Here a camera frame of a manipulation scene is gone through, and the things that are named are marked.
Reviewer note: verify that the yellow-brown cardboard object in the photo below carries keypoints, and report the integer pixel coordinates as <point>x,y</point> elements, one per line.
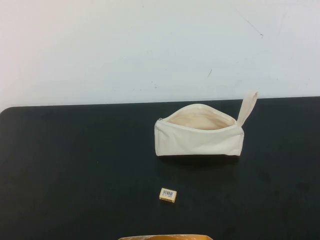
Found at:
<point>162,237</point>

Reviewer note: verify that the small yellow barcode eraser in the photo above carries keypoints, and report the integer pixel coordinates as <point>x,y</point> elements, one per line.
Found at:
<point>167,194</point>

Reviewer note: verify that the cream canvas pencil case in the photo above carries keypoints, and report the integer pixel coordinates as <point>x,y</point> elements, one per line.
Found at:
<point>200,142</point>

